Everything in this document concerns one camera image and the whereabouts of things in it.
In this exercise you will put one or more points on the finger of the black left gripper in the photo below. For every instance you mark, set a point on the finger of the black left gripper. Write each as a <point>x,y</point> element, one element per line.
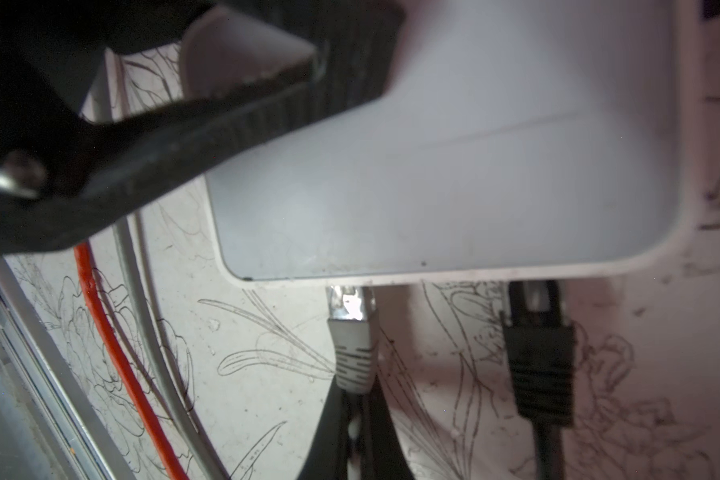
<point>51,203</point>

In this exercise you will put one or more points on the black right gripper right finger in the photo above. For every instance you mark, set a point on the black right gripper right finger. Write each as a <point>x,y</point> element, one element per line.
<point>381,455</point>

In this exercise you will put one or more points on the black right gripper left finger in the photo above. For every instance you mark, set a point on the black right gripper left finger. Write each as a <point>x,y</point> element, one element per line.
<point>330,451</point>

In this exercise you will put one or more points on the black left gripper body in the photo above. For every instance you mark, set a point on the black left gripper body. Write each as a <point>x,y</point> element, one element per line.
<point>50,52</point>

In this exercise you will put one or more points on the white network switch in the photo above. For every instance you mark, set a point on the white network switch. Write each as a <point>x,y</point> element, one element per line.
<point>516,140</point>

